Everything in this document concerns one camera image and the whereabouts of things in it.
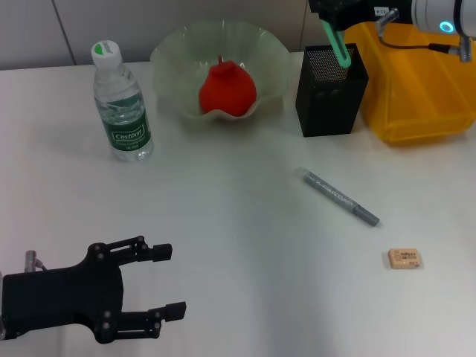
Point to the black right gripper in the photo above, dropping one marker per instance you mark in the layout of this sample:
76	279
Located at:
379	9

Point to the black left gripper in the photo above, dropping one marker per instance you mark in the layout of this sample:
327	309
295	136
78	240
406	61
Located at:
63	297

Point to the mint green utility knife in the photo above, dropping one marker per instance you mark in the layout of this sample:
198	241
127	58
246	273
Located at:
339	46

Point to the orange knitted toy fruit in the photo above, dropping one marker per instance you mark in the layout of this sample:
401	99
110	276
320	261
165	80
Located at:
227	91

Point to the clear water bottle green label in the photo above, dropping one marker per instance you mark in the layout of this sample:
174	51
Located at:
126	126

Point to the black mesh pen holder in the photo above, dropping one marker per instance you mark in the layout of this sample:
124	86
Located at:
327	108

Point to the green frosted glass fruit bowl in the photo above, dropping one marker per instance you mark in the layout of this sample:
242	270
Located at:
178	74

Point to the grey marker pen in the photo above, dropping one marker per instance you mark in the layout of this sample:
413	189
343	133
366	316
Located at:
334	195

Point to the beige eraser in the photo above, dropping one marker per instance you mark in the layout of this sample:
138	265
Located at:
405	259

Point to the yellow plastic storage bin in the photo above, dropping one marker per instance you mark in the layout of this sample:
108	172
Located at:
420	89

